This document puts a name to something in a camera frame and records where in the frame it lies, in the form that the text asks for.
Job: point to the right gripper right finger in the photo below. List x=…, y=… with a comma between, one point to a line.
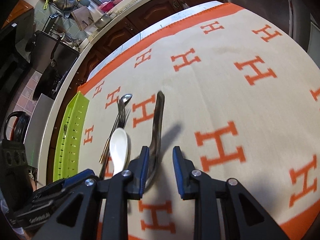
x=222, y=208

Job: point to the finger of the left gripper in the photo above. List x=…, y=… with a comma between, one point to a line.
x=78, y=178

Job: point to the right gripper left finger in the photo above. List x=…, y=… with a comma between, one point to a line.
x=98, y=207

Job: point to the white ceramic spoon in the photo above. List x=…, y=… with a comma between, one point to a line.
x=119, y=148

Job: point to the steel fork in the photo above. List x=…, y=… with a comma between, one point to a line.
x=104, y=164

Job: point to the dark handled ladle spoon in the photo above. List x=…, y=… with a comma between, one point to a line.
x=155, y=145

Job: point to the small steel spoon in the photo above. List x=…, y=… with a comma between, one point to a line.
x=121, y=103

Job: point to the green plastic utensil tray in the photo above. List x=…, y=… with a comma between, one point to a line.
x=68, y=141

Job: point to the black red air fryer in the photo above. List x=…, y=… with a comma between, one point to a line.
x=19, y=128

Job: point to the black wok pan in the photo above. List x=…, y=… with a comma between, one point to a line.
x=49, y=80

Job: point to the orange beige H-pattern cloth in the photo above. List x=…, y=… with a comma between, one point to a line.
x=241, y=101

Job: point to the steel range hood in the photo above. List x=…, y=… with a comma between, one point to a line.
x=64, y=55

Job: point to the steel pot on counter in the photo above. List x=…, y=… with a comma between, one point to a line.
x=104, y=20

